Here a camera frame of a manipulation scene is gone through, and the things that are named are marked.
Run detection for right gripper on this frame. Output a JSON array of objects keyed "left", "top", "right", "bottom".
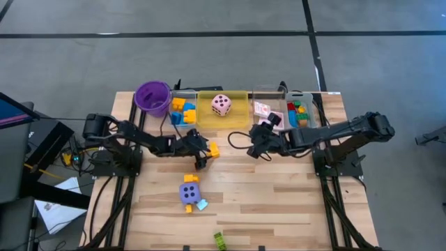
[{"left": 245, "top": 112, "right": 292, "bottom": 160}]

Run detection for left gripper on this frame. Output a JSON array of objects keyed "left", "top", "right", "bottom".
[{"left": 164, "top": 128, "right": 210, "bottom": 172}]

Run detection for pink playing card box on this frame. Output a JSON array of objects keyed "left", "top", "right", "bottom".
[
  {"left": 270, "top": 110, "right": 286, "bottom": 132},
  {"left": 253, "top": 101, "right": 272, "bottom": 119}
]

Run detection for purple foam die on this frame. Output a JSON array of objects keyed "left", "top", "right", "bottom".
[{"left": 178, "top": 182, "right": 203, "bottom": 206}]

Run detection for pink foam die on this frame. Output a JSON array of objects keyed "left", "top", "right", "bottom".
[{"left": 210, "top": 93, "right": 233, "bottom": 117}]

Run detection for yellow plastic bin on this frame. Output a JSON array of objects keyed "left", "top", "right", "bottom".
[{"left": 195, "top": 90, "right": 251, "bottom": 130}]

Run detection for large clear plastic bin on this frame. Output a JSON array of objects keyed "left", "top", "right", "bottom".
[{"left": 251, "top": 84, "right": 290, "bottom": 133}]

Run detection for grey plastic bin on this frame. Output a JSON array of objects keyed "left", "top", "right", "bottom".
[{"left": 284, "top": 91, "right": 318, "bottom": 129}]

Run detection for small clear plastic bin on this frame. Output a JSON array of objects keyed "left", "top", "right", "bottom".
[{"left": 169, "top": 89, "right": 199, "bottom": 130}]

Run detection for black rear crossbar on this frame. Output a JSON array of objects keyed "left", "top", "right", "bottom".
[{"left": 173, "top": 78, "right": 224, "bottom": 93}]

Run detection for purple plastic bucket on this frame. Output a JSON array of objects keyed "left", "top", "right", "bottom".
[{"left": 134, "top": 80, "right": 174, "bottom": 119}]

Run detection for lime green toy brick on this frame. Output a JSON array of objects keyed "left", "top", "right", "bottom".
[{"left": 213, "top": 231, "right": 228, "bottom": 251}]

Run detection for white paper sheet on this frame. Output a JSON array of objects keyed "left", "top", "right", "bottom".
[{"left": 33, "top": 176, "right": 88, "bottom": 235}]

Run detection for black floor stand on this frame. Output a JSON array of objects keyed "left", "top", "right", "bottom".
[{"left": 415, "top": 124, "right": 446, "bottom": 146}]

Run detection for black monitor cart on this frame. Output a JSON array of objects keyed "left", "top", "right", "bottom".
[{"left": 0, "top": 101, "right": 92, "bottom": 251}]

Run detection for monitor with blue screen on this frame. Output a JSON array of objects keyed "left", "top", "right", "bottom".
[{"left": 0, "top": 91, "right": 41, "bottom": 130}]

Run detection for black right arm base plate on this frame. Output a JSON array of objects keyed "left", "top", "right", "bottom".
[{"left": 312, "top": 149, "right": 364, "bottom": 178}]

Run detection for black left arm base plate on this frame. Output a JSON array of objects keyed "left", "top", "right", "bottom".
[{"left": 91, "top": 153, "right": 143, "bottom": 178}]

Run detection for black left frame rails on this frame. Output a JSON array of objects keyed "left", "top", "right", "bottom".
[{"left": 80, "top": 91, "right": 148, "bottom": 251}]

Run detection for black frame rails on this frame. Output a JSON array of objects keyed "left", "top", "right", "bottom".
[
  {"left": 80, "top": 91, "right": 148, "bottom": 251},
  {"left": 305, "top": 91, "right": 383, "bottom": 251}
]

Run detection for black right frame rails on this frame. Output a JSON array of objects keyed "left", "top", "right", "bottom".
[{"left": 305, "top": 91, "right": 383, "bottom": 251}]

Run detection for black hanging cable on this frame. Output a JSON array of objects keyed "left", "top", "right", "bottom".
[{"left": 89, "top": 176, "right": 116, "bottom": 245}]

